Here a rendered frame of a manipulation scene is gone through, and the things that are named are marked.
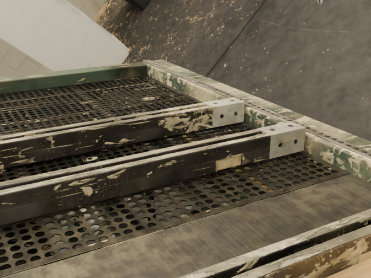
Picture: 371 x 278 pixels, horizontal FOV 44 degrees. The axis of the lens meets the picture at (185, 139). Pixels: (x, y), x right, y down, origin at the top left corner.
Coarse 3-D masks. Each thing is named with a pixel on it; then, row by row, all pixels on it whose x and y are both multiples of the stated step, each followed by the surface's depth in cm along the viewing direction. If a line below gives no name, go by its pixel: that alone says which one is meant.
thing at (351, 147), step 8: (152, 64) 214; (176, 72) 198; (192, 80) 186; (208, 88) 174; (216, 88) 174; (224, 96) 166; (232, 96) 165; (248, 104) 155; (256, 104) 155; (264, 112) 147; (272, 112) 147; (280, 120) 141; (288, 120) 140; (312, 128) 133; (320, 136) 127; (328, 136) 128; (336, 144) 123; (344, 144) 122; (360, 152) 117; (368, 152) 117
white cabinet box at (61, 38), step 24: (0, 0) 384; (24, 0) 391; (48, 0) 399; (0, 24) 392; (24, 24) 400; (48, 24) 408; (72, 24) 416; (96, 24) 484; (24, 48) 408; (48, 48) 417; (72, 48) 426; (96, 48) 435; (120, 48) 445
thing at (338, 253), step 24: (360, 216) 84; (288, 240) 77; (312, 240) 78; (336, 240) 77; (360, 240) 78; (216, 264) 71; (240, 264) 71; (264, 264) 74; (288, 264) 71; (312, 264) 74; (336, 264) 77
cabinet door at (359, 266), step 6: (360, 264) 80; (366, 264) 80; (342, 270) 78; (348, 270) 78; (354, 270) 78; (360, 270) 78; (366, 270) 78; (330, 276) 77; (336, 276) 77; (342, 276) 77; (348, 276) 77; (354, 276) 77; (360, 276) 77; (366, 276) 77
